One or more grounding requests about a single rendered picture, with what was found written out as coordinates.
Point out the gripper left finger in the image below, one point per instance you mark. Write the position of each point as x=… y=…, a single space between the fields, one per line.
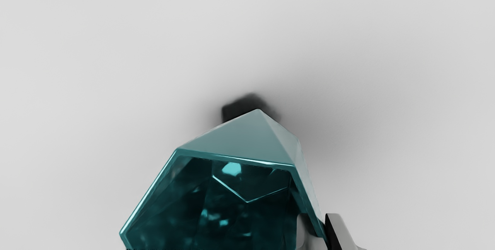
x=302 y=236

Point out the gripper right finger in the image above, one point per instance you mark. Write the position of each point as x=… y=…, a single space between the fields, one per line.
x=340 y=236

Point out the teal faceted mug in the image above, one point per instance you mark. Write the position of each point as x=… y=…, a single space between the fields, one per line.
x=239 y=141

